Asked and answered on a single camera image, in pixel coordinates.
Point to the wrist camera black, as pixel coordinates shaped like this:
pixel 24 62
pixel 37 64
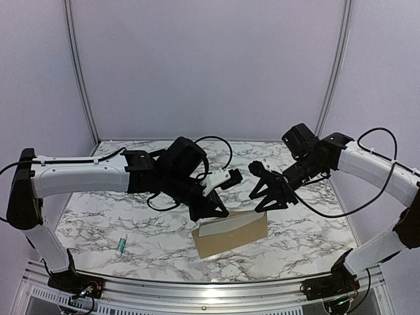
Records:
pixel 300 140
pixel 235 178

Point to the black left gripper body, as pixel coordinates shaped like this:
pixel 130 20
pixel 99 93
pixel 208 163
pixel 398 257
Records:
pixel 176 188

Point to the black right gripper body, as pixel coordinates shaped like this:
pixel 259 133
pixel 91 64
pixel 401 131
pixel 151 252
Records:
pixel 309 168

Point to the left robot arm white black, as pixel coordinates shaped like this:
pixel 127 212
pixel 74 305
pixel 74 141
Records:
pixel 183 175

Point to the cream letter paper sheet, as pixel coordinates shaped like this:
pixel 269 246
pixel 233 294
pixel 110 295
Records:
pixel 228 224

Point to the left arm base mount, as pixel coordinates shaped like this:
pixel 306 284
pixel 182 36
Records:
pixel 74 282

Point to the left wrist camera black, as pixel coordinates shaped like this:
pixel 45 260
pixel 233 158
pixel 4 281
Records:
pixel 235 178

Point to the white green glue stick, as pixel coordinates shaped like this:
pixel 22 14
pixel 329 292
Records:
pixel 121 245

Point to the brown kraft paper envelope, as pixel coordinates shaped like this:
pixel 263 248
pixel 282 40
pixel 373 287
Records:
pixel 209 246

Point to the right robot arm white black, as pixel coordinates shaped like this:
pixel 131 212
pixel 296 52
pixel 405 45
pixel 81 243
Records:
pixel 337 152

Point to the aluminium table front rail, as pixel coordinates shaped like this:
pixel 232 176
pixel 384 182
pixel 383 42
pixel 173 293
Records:
pixel 131 296

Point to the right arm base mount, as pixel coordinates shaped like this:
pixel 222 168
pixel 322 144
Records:
pixel 326 287

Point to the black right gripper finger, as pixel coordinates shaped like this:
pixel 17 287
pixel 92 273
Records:
pixel 271 202
pixel 266 187

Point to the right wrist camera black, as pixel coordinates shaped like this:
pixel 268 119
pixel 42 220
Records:
pixel 300 140

